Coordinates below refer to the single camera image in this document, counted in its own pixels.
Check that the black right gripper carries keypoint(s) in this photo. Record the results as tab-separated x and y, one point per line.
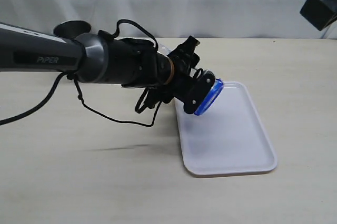
319	13

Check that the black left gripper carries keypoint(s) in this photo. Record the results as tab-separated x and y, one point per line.
189	84

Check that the blue plastic lid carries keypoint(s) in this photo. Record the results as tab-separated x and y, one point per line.
210	97

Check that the stainless steel cup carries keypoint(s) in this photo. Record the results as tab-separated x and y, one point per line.
71	29

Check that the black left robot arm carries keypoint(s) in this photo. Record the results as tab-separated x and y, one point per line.
105	58

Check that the white plastic tray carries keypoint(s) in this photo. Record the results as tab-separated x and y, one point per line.
229	139

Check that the white fabric backdrop curtain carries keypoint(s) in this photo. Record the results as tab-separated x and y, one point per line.
172	18

